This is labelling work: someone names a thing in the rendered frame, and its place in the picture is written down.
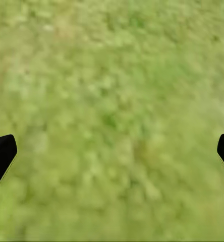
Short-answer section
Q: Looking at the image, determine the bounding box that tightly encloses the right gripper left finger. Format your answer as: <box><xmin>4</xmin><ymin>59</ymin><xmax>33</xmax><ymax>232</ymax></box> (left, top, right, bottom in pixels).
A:
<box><xmin>0</xmin><ymin>134</ymin><xmax>17</xmax><ymax>180</ymax></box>

